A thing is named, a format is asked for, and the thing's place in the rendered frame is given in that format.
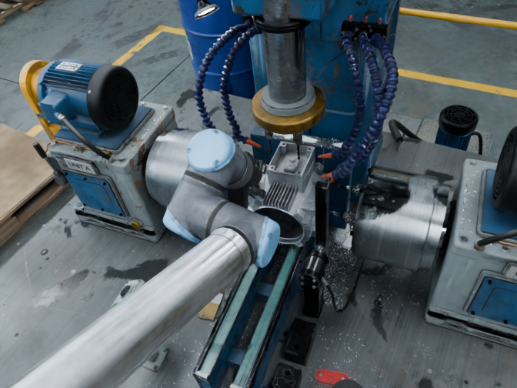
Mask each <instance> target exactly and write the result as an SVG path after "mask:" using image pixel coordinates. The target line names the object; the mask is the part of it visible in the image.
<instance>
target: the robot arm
mask: <svg viewBox="0 0 517 388"><path fill-rule="evenodd" d="M186 154H187V159H188V166H187V168H186V170H185V172H184V175H183V176H182V179H181V181H180V183H179V184H178V187H177V189H176V190H175V194H174V196H173V197H172V200H171V202H170V203H169V205H168V206H167V210H166V213H165V215H164V218H163V223H164V225H165V226H166V227H167V228H168V229H170V230H171V231H173V232H175V233H176V234H178V235H180V236H181V237H183V238H185V239H187V240H189V241H192V242H194V243H198V245H197V246H195V247H194V248H192V249H191V250H189V251H188V252H187V253H186V254H184V255H183V256H181V257H180V258H179V259H177V260H176V261H174V262H173V263H172V264H171V265H170V266H168V267H167V268H165V269H164V270H162V271H161V272H160V273H159V274H157V275H156V276H154V277H153V278H152V279H150V280H149V281H148V282H147V283H145V284H144V285H142V286H141V287H139V288H138V289H137V290H136V291H134V292H133V293H132V294H130V295H129V296H127V297H126V298H124V299H123V300H122V301H121V302H120V303H118V304H117V305H115V306H114V307H112V308H111V309H110V310H109V311H107V312H106V313H104V314H103V315H102V316H100V317H99V318H98V319H97V320H95V321H94V322H93V323H91V324H89V325H88V326H87V327H85V328H84V329H83V330H82V331H80V332H79V333H77V334H76V335H75V336H73V337H72V338H71V339H69V340H68V341H67V342H65V343H64V344H62V345H61V346H60V347H59V348H58V349H56V350H55V351H53V352H52V353H50V354H49V355H47V356H46V357H45V358H44V359H43V360H41V361H40V362H38V363H37V364H35V365H34V366H33V367H32V368H30V369H29V370H27V371H26V372H25V373H23V374H22V375H21V376H20V377H18V378H17V379H16V380H14V381H12V382H11V383H10V384H9V385H7V386H6V387H5V388H119V387H120V386H121V385H122V384H123V383H124V382H125V381H126V380H127V379H128V378H129V377H130V376H131V375H132V374H133V373H134V372H135V371H136V370H137V369H138V368H140V367H141V366H142V365H143V364H144V363H145V362H146V361H147V360H148V359H149V358H150V357H151V356H153V355H154V354H155V353H156V352H157V351H158V350H159V349H160V348H161V347H162V346H163V345H165V344H166V343H167V342H168V341H169V340H170V339H171V338H172V337H173V336H174V335H175V334H176V333H177V332H178V331H179V330H180V329H181V328H182V327H183V326H184V325H185V324H186V323H188V322H189V321H190V320H191V319H192V318H193V317H194V316H195V315H196V314H197V313H198V312H199V311H201V310H202V309H203V308H204V307H205V306H206V305H207V304H208V303H209V302H210V301H211V300H213V299H214V298H215V297H216V296H217V295H218V294H219V293H220V292H221V291H222V290H223V289H224V288H225V287H226V286H227V285H228V284H229V283H230V282H231V281H232V280H233V279H234V278H235V277H237V276H238V275H239V274H240V273H242V272H244V271H245V270H247V268H249V267H250V265H251V264H254V265H255V266H256V267H260V268H263V267H265V266H267V265H268V264H269V262H270V261H271V259H272V257H273V255H274V253H275V251H276V248H277V245H278V243H279V237H280V227H279V224H278V223H277V222H276V221H273V220H271V219H269V218H268V217H267V216H262V215H260V214H258V213H256V212H253V211H251V210H249V209H248V197H251V198H253V199H264V198H265V195H266V191H265V190H264V188H265V181H266V177H265V176H264V177H263V179H262V181H261V182H260V179H261V177H262V173H263V174H264V175H265V174H266V171H267V168H268V166H267V165H266V164H265V163H264V162H263V161H262V160H258V159H255V158H254V157H253V156H252V155H251V154H250V152H246V151H243V150H241V149H240V148H239V147H238V146H237V145H236V144H235V143H234V141H233V139H232V138H231V137H230V136H229V135H226V134H225V133H224V132H222V131H220V130H217V129H206V130H203V131H201V132H199V133H197V134H196V135H194V136H193V137H192V139H191V140H190V142H189V144H188V147H187V152H186ZM258 162H259V163H260V164H259V165H258ZM256 163H257V164H256ZM263 165H264V166H265V169H264V172H263V171H262V167H263ZM226 188H227V189H228V195H227V200H226V199H223V198H222V196H223V194H224V192H225V190H226Z"/></svg>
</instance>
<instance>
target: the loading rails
mask: <svg viewBox="0 0 517 388"><path fill-rule="evenodd" d="M281 245H282V244H281ZM281 245H279V243H278V245H277V248H276V251H275V253H274V255H273V257H272V259H271V261H270V262H269V264H268V265H267V266H265V267H263V268H260V267H256V266H255V265H254V264H251V265H250V267H249V268H247V270H245V271H244V272H242V273H240V274H239V275H238V278H237V280H236V281H235V284H234V286H233V287H232V290H231V292H230V294H229V296H228V299H227V300H226V302H225V305H224V306H223V308H222V311H221V312H220V314H219V317H218V319H217V321H216V323H215V325H214V327H213V329H212V331H211V333H210V335H209V338H208V340H207V342H206V344H205V346H204V348H203V350H202V352H201V354H200V356H199V358H198V361H197V363H196V364H195V367H194V369H193V371H192V375H193V376H194V377H195V379H196V381H197V383H198V385H199V386H200V388H219V387H220V386H221V384H222V381H223V379H224V377H225V374H226V372H227V369H228V367H231V368H233V369H235V370H238V372H237V375H236V377H235V380H234V382H233V384H231V386H230V388H270V386H271V385H269V384H267V383H263V380H264V378H265V375H266V372H267V370H268V367H269V364H270V362H271V360H272V356H273V354H274V352H275V348H276V346H277V343H278V342H280V343H284V344H286V343H287V340H288V337H289V334H290V332H291V329H289V328H287V327H284V325H285V321H286V320H287V317H288V314H289V311H290V309H291V307H292V303H293V301H294V298H295V295H296V293H301V294H303V295H304V289H303V288H302V287H301V283H300V282H299V280H298V278H297V276H298V274H299V270H300V269H302V266H303V263H304V261H305V254H306V253H307V251H309V250H311V249H315V237H310V239H309V240H308V241H306V243H305V245H304V246H302V247H298V248H297V246H295V245H292V247H293V251H291V250H292V247H291V244H290V245H289V246H290V248H289V250H288V253H287V255H286V257H285V260H284V263H283V264H282V268H281V269H280V272H279V275H278V277H277V279H276V281H275V285H271V284H268V283H265V281H266V280H267V277H268V275H269V273H270V270H271V268H272V265H273V263H274V261H275V258H276V256H277V255H278V252H279V250H280V247H281ZM258 300H260V301H263V302H266V305H265V308H264V310H263V312H262V315H261V318H260V320H259V322H258V325H257V327H256V329H255V332H254V334H253V337H252V339H251V342H250V344H249V346H248V349H247V351H246V352H245V351H242V350H239V349H237V346H238V344H239V342H240V339H241V338H242V334H243V333H244V331H245V328H246V326H247V323H248V321H249V319H250V316H251V314H252V311H253V309H254V308H255V304H256V303H257V301H258Z"/></svg>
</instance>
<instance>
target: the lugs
mask: <svg viewBox="0 0 517 388"><path fill-rule="evenodd" d="M323 169H324V166H323V165H322V164H321V163H320V162H317V163H316V164H315V166H314V171H315V172H317V174H319V173H320V172H322V171H323ZM261 203H262V202H261V201H260V200H259V199H253V200H252V201H251V203H250V205H249V206H250V207H251V208H252V209H254V210H256V209H258V208H259V207H260V205H261ZM293 216H294V217H295V218H296V219H297V220H298V221H299V220H301V219H304V217H305V212H304V211H303V210H302V209H301V208H297V209H295V211H294V212H293ZM305 243H306V241H305V240H302V241H300V242H297V243H295V244H296V245H297V247H302V246H304V245H305Z"/></svg>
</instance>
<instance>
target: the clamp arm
mask: <svg viewBox="0 0 517 388"><path fill-rule="evenodd" d="M328 237H329V183H328V182H321V181H317V182H316V184H315V249H320V247H322V248H321V250H324V251H323V252H324V253H326V252H327V249H328ZM317 247H318V248H317ZM323 248H324V249H323Z"/></svg>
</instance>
